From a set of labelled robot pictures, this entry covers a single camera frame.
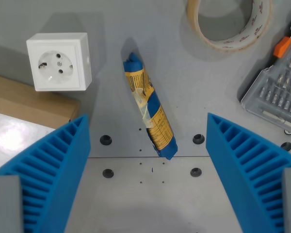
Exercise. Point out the orange case latch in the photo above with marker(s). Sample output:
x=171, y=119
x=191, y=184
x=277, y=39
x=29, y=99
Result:
x=283, y=46

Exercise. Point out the clear adhesive tape roll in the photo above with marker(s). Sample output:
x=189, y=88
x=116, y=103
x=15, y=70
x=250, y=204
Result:
x=232, y=44

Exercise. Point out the brown cardboard box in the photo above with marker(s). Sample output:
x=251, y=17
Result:
x=26, y=102

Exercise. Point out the grey screwdriver bit case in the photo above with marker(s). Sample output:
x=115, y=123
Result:
x=279, y=89

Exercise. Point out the white wall socket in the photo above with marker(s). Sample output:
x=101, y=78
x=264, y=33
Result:
x=57, y=64

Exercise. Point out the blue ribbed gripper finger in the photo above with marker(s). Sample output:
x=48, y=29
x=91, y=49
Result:
x=63, y=170
x=223, y=155

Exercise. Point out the blue and yellow bag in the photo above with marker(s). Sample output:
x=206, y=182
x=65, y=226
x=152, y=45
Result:
x=157, y=106

